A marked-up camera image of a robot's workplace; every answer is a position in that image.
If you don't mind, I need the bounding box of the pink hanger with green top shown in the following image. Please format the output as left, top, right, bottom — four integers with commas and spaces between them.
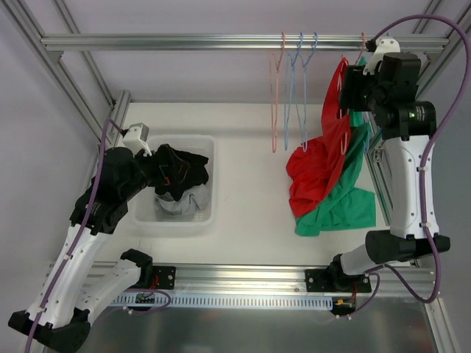
336, 32, 369, 155

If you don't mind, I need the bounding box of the black tank top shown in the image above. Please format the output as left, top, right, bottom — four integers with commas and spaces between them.
155, 144, 209, 201

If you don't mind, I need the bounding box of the blue hanger with black top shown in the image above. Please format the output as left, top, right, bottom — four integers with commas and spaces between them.
299, 32, 319, 152

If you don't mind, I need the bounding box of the grey tank top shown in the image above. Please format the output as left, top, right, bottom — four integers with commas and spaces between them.
155, 184, 210, 215

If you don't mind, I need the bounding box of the blue hanger with grey top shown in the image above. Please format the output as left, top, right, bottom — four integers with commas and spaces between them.
283, 32, 304, 151

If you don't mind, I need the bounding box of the red tank top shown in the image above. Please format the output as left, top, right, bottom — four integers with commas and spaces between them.
286, 57, 351, 218

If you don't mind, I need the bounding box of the pink wire hanger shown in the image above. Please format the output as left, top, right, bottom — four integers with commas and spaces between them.
269, 32, 286, 154

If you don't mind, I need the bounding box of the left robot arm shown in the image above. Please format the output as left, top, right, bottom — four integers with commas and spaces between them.
8, 147, 166, 352

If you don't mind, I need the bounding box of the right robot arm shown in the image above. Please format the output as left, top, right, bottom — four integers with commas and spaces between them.
326, 52, 451, 292

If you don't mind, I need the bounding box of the green tank top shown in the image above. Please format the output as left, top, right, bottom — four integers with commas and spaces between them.
294, 56, 378, 238

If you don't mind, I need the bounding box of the white plastic basket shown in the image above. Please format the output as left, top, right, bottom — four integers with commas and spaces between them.
128, 135, 218, 238

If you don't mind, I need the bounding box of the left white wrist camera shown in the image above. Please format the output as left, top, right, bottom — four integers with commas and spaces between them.
122, 123, 152, 157

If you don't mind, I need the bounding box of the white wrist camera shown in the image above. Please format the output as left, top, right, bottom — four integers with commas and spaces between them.
363, 37, 400, 76
122, 123, 152, 157

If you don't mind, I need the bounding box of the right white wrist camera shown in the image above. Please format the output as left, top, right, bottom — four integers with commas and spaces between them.
363, 37, 400, 76

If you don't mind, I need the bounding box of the aluminium hanging rail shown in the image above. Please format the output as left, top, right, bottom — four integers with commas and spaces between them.
40, 32, 452, 51

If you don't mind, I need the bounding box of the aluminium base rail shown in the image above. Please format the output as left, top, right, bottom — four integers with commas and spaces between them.
43, 260, 442, 295

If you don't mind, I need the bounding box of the white slotted cable duct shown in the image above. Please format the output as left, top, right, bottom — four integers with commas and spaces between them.
111, 292, 333, 311

